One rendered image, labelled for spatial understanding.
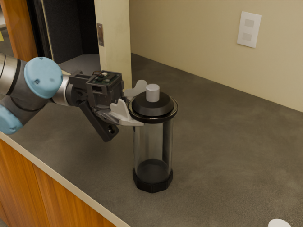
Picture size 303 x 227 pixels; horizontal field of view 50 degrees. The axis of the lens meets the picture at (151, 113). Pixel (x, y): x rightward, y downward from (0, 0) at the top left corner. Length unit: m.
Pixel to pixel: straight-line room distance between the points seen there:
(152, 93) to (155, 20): 0.77
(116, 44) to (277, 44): 0.53
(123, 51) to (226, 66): 0.42
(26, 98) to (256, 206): 0.56
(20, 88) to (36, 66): 0.05
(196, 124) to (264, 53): 0.36
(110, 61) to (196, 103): 0.33
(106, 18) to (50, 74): 0.37
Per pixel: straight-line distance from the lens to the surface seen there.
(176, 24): 1.34
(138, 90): 0.75
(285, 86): 1.21
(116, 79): 0.72
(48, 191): 1.13
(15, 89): 0.66
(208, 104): 1.14
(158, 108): 0.66
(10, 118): 0.75
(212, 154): 0.93
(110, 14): 0.98
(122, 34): 1.04
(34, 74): 0.64
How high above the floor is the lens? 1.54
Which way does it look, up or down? 34 degrees down
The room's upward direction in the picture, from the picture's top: straight up
